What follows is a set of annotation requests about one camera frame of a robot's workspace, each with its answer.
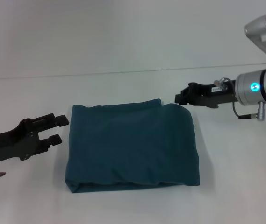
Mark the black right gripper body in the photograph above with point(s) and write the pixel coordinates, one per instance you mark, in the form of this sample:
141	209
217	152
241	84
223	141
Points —
212	93

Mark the blue t-shirt with pink print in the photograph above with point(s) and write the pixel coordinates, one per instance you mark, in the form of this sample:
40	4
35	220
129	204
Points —
130	144

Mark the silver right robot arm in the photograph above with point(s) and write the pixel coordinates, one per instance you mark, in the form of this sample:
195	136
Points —
261	86

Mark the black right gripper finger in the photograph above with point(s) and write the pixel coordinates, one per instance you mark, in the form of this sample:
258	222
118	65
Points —
183	96

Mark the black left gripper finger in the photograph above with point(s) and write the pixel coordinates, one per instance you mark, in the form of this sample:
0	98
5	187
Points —
53	121
52	141

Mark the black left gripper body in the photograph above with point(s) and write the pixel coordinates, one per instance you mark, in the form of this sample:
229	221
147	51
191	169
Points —
9	144

